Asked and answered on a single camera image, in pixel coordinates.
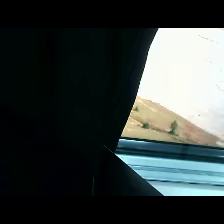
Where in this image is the silver frame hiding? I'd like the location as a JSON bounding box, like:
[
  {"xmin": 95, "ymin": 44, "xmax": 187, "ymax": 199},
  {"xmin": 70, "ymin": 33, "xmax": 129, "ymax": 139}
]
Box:
[{"xmin": 115, "ymin": 151, "xmax": 224, "ymax": 197}]

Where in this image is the black and striped garment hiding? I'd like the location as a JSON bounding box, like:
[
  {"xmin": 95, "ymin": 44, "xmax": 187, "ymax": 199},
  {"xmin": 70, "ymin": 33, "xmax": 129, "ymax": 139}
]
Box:
[{"xmin": 0, "ymin": 27, "xmax": 160, "ymax": 197}]

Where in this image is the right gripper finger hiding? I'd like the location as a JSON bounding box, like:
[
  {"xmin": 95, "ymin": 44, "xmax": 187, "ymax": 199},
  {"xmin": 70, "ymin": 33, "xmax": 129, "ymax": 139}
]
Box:
[{"xmin": 92, "ymin": 145, "xmax": 164, "ymax": 197}]

